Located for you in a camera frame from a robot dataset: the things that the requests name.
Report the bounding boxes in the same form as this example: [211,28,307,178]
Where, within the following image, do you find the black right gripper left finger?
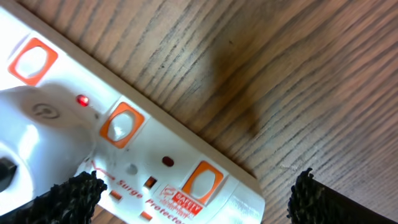
[1,171,108,224]

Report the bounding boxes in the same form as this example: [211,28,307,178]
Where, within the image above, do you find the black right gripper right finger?
[287,168,397,224]

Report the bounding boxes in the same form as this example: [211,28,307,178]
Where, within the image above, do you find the black USB charging cable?
[0,157,18,193]

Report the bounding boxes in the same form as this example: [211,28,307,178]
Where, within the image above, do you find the white USB charger adapter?
[1,86,95,214]

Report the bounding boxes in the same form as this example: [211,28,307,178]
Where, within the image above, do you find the white power strip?
[1,1,266,223]

